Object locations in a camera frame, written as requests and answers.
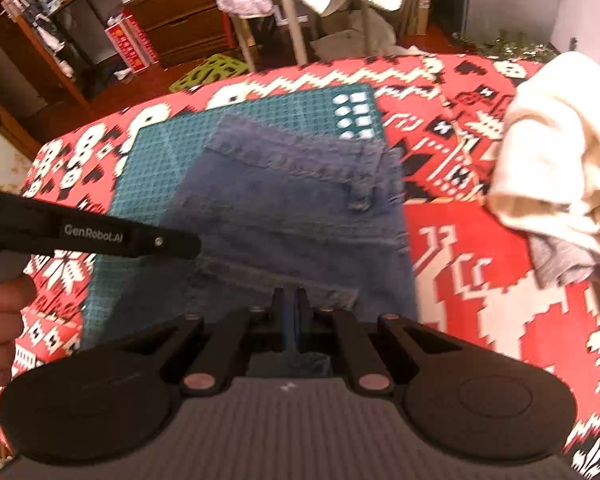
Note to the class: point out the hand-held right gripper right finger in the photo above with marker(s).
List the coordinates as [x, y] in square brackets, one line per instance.
[305, 320]

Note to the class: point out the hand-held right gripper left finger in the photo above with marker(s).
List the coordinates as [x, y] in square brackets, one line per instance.
[286, 320]

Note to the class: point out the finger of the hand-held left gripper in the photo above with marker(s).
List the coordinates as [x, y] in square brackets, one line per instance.
[175, 245]

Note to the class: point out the blue denim jeans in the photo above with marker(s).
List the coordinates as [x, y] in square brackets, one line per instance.
[290, 210]

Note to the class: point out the person's left hand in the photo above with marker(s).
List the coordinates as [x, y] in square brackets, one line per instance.
[2, 330]

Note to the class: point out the green cutting mat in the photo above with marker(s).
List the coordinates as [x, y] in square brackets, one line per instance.
[155, 160]

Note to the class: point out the wooden shelf unit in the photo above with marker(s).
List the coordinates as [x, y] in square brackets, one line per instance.
[25, 50]

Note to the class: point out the lime green plastic stool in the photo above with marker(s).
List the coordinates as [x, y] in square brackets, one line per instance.
[210, 72]

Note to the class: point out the red patterned blanket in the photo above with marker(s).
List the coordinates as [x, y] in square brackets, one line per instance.
[480, 260]

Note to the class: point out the red printed box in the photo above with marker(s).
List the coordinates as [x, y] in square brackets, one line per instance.
[145, 35]
[125, 50]

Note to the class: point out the wooden dresser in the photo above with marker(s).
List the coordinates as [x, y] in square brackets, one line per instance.
[185, 20]

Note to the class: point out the grey cloth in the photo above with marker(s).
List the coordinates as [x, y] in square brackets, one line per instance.
[560, 265]

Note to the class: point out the cream striped-cuff sweater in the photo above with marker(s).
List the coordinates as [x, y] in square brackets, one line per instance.
[555, 160]

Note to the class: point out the green tinsel garland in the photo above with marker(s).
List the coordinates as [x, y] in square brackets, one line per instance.
[505, 46]

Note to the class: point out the white chair frame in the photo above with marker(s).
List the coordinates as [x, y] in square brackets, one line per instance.
[295, 25]

